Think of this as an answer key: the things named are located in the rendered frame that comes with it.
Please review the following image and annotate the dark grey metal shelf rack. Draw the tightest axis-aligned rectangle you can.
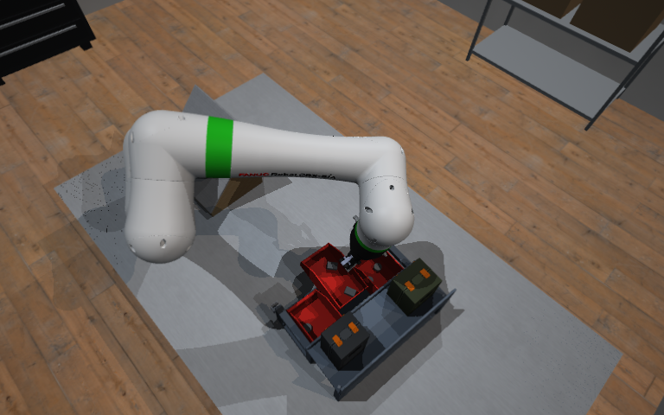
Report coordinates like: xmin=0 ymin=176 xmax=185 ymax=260
xmin=270 ymin=271 xmax=457 ymax=402

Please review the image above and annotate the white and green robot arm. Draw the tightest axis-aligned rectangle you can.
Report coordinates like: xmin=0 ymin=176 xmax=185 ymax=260
xmin=123 ymin=110 xmax=414 ymax=264

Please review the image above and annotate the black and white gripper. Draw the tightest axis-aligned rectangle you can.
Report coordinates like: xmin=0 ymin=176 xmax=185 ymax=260
xmin=339 ymin=244 xmax=370 ymax=272

